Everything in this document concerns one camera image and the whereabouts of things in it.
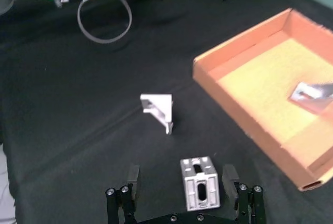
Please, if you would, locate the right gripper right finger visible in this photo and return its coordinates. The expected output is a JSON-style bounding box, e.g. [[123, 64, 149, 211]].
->
[[222, 164, 267, 224]]

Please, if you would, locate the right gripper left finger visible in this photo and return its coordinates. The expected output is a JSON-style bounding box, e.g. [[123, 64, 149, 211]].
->
[[105, 165, 140, 224]]

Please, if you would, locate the white three-armed plastic piece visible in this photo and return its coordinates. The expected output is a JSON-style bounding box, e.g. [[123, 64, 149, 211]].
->
[[139, 93, 174, 135]]

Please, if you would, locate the black table cloth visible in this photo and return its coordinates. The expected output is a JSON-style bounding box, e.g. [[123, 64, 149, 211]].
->
[[0, 0, 333, 224]]

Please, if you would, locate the shallow brown cardboard tray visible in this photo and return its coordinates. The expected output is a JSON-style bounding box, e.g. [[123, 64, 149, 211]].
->
[[193, 8, 333, 192]]

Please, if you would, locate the silver metal corner bracket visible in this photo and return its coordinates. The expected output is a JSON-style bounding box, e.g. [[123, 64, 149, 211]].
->
[[180, 156, 222, 212], [288, 81, 333, 114]]

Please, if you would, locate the thin dark looped cable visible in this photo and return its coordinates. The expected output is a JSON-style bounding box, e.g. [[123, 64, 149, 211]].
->
[[76, 0, 133, 44]]

